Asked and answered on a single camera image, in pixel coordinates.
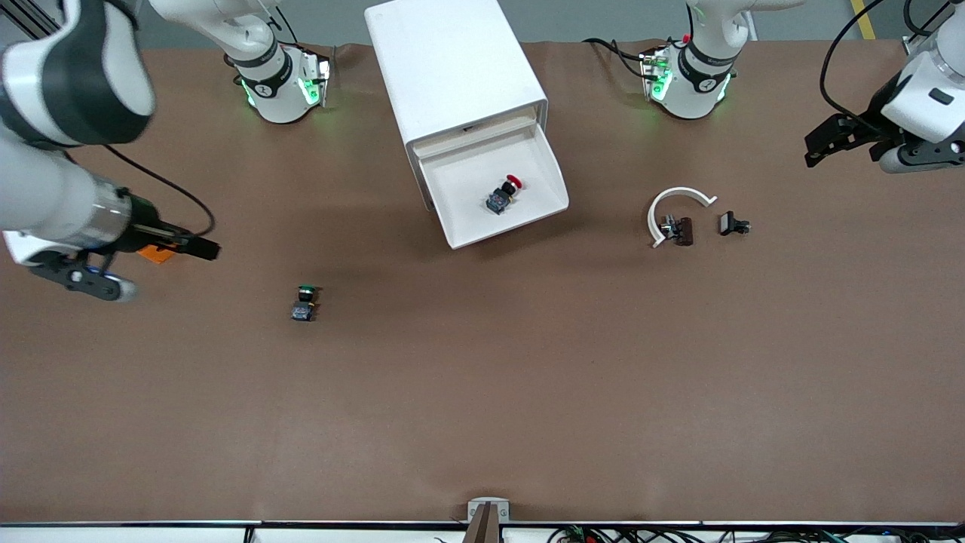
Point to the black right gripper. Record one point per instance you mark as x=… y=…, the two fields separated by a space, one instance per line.
x=145 y=224

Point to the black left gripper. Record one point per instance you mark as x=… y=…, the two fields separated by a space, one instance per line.
x=862 y=126

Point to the white plastic drawer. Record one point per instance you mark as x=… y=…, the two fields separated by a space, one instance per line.
x=497 y=124
x=467 y=192

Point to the red push button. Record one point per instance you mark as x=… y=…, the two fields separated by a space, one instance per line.
x=499 y=200

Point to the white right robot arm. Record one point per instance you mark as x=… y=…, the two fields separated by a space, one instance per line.
x=45 y=188

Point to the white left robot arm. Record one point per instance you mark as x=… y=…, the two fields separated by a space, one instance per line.
x=690 y=98

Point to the green push button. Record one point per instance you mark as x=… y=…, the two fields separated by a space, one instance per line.
x=303 y=309

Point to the black square push button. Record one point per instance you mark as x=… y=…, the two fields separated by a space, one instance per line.
x=727 y=223

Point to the white drawer cabinet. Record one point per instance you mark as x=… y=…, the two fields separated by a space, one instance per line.
x=452 y=60

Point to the orange and black box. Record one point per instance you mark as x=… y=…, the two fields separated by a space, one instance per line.
x=157 y=256

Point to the white curved plastic clamp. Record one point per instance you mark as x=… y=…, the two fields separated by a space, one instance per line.
x=681 y=191

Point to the brown table cover sheet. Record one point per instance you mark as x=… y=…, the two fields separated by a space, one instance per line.
x=482 y=377

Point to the aluminium frame profile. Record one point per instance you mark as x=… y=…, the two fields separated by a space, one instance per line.
x=912 y=47
x=26 y=16

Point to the grey metal bracket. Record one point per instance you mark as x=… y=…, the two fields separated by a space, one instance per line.
x=473 y=509

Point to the brown mounting post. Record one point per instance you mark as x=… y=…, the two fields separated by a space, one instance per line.
x=486 y=528

